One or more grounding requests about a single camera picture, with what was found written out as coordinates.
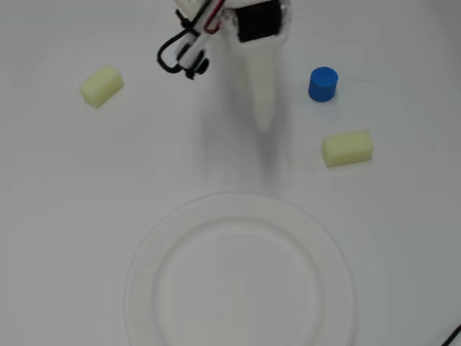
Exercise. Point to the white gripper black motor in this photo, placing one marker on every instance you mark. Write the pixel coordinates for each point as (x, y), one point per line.
(262, 54)

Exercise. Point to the pale yellow rectangular block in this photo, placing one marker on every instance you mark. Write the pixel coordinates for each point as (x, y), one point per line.
(102, 85)
(347, 148)

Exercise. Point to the blue perforated cylinder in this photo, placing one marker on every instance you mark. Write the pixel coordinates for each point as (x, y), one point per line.
(323, 84)

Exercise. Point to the white round plate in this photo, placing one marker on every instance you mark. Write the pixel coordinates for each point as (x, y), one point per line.
(317, 252)

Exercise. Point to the wrist camera on white mount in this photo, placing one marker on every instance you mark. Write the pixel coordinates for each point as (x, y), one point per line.
(191, 50)

